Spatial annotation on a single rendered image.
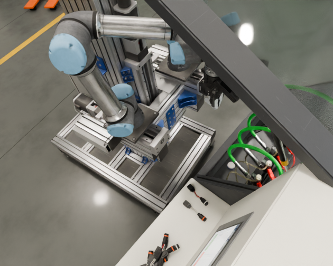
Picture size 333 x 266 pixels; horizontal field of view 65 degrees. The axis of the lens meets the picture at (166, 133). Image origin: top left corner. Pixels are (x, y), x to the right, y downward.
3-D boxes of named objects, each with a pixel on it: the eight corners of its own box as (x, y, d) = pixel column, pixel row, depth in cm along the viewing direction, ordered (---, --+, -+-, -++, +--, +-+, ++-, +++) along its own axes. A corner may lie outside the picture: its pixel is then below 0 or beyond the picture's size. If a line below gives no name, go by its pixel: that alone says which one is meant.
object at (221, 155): (258, 114, 165) (262, 96, 152) (264, 117, 163) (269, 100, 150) (197, 186, 143) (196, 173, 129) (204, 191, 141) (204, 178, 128)
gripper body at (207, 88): (209, 82, 111) (210, 60, 101) (226, 91, 107) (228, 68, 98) (198, 93, 109) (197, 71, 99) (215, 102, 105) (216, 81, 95)
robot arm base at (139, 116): (111, 123, 142) (105, 111, 134) (128, 104, 149) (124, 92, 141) (133, 134, 136) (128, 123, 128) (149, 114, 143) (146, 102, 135)
